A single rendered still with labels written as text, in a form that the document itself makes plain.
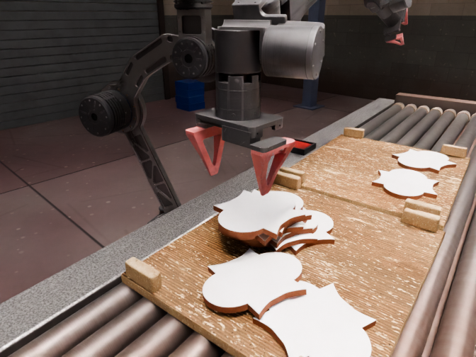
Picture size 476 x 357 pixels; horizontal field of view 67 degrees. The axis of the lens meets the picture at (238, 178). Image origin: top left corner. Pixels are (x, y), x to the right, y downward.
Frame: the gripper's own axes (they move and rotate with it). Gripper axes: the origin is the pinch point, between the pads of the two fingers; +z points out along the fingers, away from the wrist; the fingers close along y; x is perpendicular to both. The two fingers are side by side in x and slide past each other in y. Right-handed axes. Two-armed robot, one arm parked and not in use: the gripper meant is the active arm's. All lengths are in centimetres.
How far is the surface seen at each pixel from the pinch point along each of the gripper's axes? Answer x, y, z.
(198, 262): -5.6, -2.9, 12.9
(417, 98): 133, -15, 13
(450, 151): 69, 13, 12
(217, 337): -13.5, 8.9, 13.0
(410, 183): 41.9, 11.9, 11.9
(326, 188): 29.7, -1.2, 13.0
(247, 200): 5.9, -3.1, 6.9
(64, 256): 26, -158, 107
